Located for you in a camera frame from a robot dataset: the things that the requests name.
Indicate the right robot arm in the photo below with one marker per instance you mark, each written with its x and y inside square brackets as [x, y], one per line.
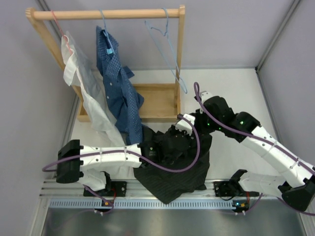
[295, 182]

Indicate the aluminium mounting rail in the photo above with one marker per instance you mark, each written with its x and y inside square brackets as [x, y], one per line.
[135, 189]

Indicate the slotted grey cable duct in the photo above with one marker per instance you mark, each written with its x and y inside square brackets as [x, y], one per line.
[142, 204]

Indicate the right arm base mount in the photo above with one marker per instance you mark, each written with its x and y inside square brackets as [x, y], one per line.
[231, 189]

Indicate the blue hanger with shirt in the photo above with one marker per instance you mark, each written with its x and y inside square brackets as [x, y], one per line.
[110, 49]

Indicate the pink wire hanger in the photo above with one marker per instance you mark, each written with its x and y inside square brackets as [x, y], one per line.
[62, 33]

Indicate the blue checked shirt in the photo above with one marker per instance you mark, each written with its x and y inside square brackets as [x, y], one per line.
[122, 98]

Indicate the black pinstriped shirt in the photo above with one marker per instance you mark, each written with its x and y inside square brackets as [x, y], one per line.
[148, 173]

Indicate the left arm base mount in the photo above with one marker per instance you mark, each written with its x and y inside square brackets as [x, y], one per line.
[116, 189]

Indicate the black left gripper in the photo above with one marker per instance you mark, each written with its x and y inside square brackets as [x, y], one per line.
[174, 131]

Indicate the wooden clothes rack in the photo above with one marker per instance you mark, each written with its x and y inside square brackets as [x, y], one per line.
[162, 101]

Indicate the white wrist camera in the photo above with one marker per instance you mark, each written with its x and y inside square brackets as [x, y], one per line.
[185, 123]
[204, 95]

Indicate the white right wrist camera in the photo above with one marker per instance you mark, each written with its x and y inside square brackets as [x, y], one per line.
[204, 95]

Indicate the white shirt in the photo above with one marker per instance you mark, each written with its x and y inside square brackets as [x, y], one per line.
[79, 72]

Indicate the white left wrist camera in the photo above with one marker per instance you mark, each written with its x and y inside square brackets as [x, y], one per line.
[185, 123]

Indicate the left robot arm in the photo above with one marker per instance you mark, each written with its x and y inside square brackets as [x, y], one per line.
[88, 165]

